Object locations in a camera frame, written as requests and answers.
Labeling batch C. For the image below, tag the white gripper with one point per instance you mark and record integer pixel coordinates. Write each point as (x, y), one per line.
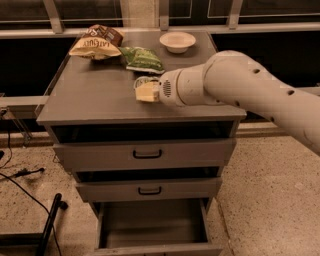
(167, 88)

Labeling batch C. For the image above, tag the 7up soda can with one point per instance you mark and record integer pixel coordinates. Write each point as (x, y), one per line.
(144, 79)

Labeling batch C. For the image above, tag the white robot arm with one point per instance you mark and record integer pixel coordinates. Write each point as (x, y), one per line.
(231, 77)

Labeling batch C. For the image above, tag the grey top drawer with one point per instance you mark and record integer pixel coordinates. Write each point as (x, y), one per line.
(110, 146)

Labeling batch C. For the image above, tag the grey drawer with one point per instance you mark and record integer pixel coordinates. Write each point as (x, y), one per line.
(122, 185)
(110, 146)
(175, 227)

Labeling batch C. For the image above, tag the grey drawer cabinet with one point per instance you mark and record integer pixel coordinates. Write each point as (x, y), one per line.
(149, 171)

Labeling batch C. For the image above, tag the grey middle drawer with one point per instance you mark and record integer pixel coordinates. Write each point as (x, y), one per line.
(122, 185)

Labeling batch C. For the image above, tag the grey bottom drawer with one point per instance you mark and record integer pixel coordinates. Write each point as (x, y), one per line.
(175, 227)

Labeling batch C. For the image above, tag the green chip bag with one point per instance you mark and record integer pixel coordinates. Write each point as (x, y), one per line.
(142, 60)

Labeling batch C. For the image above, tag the white bowl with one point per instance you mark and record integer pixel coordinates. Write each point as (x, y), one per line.
(177, 42)

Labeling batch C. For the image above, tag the brown yellow chip bag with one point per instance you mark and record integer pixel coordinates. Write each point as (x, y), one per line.
(98, 43)

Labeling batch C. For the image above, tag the black stand leg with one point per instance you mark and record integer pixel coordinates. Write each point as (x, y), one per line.
(38, 240)

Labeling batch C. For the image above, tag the black top drawer handle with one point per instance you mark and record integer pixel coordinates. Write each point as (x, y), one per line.
(147, 155)

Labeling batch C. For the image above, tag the black drawer handle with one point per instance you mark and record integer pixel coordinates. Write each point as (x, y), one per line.
(149, 191)
(147, 155)

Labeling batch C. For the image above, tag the black middle drawer handle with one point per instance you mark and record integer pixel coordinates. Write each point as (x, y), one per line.
(149, 191)

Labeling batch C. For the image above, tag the metal railing frame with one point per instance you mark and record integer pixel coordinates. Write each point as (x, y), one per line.
(140, 26)

